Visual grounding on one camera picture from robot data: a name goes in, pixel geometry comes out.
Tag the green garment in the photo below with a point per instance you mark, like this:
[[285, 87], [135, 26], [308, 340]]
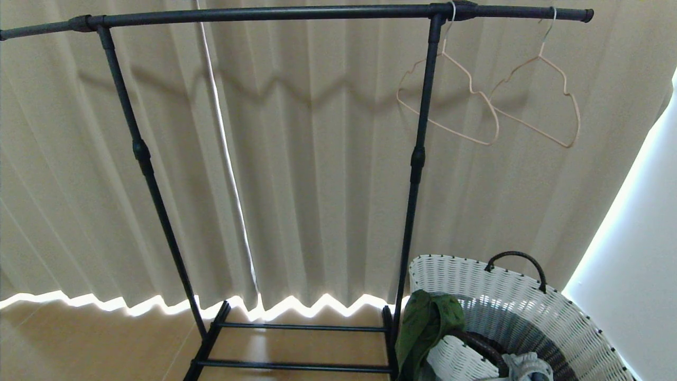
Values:
[[423, 323]]

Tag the beige curtain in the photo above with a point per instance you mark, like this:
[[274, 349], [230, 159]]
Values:
[[328, 159]]

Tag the white laundry basket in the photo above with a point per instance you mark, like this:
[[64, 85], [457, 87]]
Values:
[[529, 312]]

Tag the pale grey shorts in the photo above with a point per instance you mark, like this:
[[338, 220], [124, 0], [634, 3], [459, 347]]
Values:
[[526, 365]]

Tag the black clothes rack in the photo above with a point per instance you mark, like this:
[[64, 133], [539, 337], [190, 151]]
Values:
[[264, 13]]

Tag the pink clothes hanger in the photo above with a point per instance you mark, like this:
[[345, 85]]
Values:
[[459, 66], [552, 65]]

